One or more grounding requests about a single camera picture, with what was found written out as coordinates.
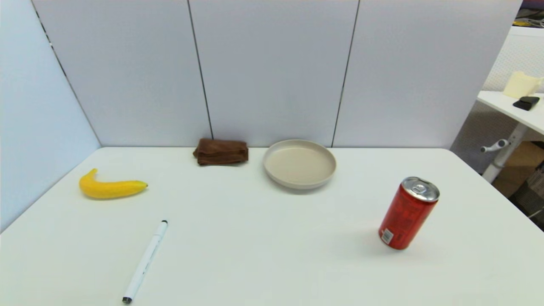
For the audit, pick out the white marker with black cap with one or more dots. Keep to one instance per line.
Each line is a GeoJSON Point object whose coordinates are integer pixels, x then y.
{"type": "Point", "coordinates": [146, 259]}

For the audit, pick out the beige round plate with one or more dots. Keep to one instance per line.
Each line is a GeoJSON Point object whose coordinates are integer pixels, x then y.
{"type": "Point", "coordinates": [299, 165]}

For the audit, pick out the folded brown cloth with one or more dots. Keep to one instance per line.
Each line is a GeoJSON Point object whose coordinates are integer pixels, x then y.
{"type": "Point", "coordinates": [221, 151]}

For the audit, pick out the red soda can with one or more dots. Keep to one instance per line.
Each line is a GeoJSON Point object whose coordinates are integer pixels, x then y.
{"type": "Point", "coordinates": [406, 216]}

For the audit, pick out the yellow banana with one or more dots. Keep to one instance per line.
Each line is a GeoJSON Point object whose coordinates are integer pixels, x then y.
{"type": "Point", "coordinates": [106, 190]}

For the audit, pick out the white desk leg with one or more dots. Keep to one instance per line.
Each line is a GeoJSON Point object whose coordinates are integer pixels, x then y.
{"type": "Point", "coordinates": [505, 157]}

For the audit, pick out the white side desk top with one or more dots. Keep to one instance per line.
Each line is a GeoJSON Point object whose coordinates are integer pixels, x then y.
{"type": "Point", "coordinates": [503, 103]}

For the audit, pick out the brown cardboard box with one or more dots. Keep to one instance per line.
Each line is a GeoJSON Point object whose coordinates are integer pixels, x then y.
{"type": "Point", "coordinates": [527, 158]}

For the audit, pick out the cream folded object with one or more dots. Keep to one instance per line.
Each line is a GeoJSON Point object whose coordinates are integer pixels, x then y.
{"type": "Point", "coordinates": [520, 84]}

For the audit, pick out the black wallet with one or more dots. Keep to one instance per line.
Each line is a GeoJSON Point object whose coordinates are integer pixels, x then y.
{"type": "Point", "coordinates": [526, 103]}

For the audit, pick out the white perforated panel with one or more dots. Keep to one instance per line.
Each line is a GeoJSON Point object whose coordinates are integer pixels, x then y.
{"type": "Point", "coordinates": [525, 55]}

